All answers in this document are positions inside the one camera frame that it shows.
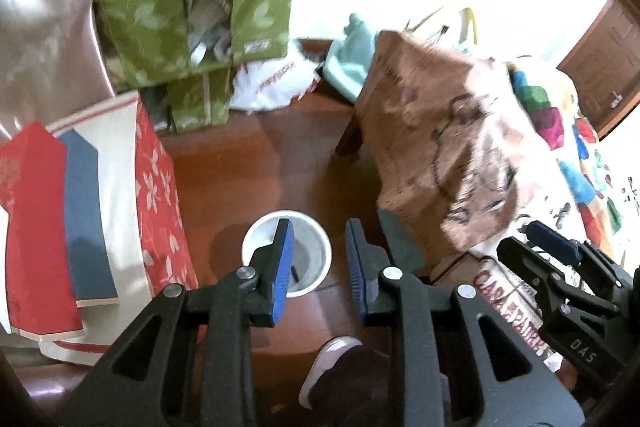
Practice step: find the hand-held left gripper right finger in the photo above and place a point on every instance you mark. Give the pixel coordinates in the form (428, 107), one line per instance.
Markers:
(354, 267)

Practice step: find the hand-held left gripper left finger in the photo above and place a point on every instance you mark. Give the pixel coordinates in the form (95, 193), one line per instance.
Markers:
(281, 267)

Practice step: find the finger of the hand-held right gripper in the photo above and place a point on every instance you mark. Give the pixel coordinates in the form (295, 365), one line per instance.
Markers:
(530, 264)
(552, 241)

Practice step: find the white plastic bin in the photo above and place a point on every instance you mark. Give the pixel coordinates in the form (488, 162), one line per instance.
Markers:
(314, 257)

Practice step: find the person's white shoe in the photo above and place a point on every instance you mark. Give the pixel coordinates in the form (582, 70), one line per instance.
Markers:
(325, 357)

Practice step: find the colourful patchwork blanket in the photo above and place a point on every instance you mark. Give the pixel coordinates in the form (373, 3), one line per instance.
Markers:
(555, 127)

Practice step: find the person's dark trouser leg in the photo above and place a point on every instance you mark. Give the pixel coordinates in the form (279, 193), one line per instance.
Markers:
(360, 389)

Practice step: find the brown printed bedsheet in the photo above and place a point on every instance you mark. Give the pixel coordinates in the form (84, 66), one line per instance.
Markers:
(440, 132)

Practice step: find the brown wooden door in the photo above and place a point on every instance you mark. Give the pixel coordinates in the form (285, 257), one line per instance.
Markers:
(600, 62)

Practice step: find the white plastic bag red print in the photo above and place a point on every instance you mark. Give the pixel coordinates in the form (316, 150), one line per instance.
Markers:
(272, 82)

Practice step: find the small green leaf-print storage box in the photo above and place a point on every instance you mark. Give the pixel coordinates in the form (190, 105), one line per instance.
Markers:
(192, 99)

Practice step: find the teal cloth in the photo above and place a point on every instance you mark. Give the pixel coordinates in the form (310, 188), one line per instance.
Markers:
(350, 62)

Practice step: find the yellow hoop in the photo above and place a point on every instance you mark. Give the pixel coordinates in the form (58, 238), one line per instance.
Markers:
(470, 24)

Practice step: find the large green leaf-print storage box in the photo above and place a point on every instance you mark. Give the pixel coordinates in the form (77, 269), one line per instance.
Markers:
(145, 32)

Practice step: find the brown leather chair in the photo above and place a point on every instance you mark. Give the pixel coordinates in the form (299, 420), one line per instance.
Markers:
(45, 17)

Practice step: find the wooden bed frame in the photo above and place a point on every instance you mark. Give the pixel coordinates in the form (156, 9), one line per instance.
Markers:
(350, 132)

